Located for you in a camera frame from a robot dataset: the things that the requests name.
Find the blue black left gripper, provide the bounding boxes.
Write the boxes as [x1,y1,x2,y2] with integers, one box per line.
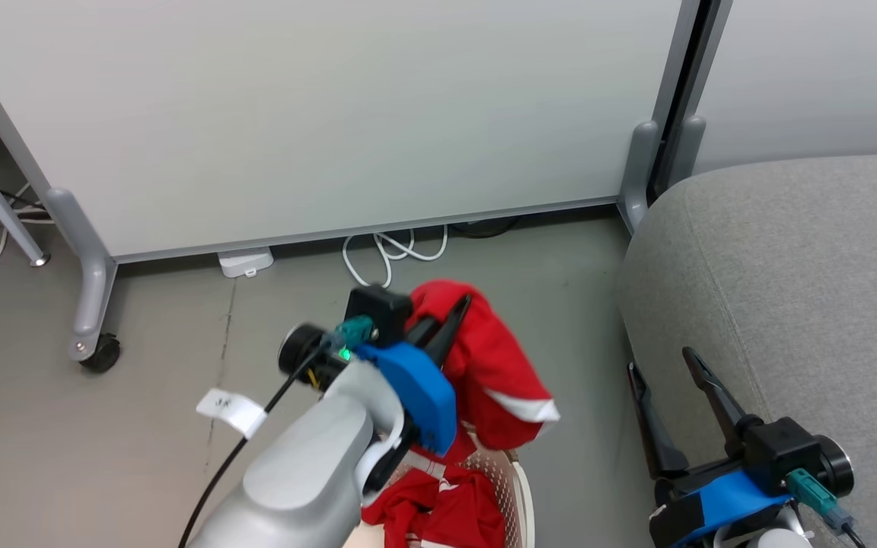
[353,294,474,495]

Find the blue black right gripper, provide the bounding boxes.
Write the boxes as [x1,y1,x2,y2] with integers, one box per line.
[627,347,796,548]

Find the red garment with white stripe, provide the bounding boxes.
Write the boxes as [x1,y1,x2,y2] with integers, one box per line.
[406,279,561,454]

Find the grey fabric sofa seat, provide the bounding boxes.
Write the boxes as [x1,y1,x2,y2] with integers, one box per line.
[617,151,877,548]

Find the cream laundry basket brown rim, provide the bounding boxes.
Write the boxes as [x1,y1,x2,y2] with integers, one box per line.
[343,425,537,548]

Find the red crumpled garment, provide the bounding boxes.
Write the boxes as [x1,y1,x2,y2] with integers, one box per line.
[361,448,508,548]

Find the white power adapter box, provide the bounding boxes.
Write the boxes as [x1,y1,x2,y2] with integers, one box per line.
[217,247,275,279]

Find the black caster wheel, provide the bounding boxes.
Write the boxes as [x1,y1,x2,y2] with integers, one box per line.
[78,334,122,374]

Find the teal cable connector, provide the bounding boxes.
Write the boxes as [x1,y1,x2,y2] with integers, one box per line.
[786,467,840,520]
[332,315,375,352]

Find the black floor cable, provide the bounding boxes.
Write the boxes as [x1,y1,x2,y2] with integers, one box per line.
[449,216,521,240]

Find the coiled white floor cable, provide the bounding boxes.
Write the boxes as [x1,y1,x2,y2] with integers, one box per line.
[341,224,450,289]

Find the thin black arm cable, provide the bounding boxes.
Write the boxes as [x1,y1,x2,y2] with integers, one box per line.
[178,341,334,548]
[827,506,869,548]

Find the white paper cable label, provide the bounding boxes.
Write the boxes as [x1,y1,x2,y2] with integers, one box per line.
[196,387,267,439]

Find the thin black floor cables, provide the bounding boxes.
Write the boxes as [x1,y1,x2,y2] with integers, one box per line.
[0,189,54,238]

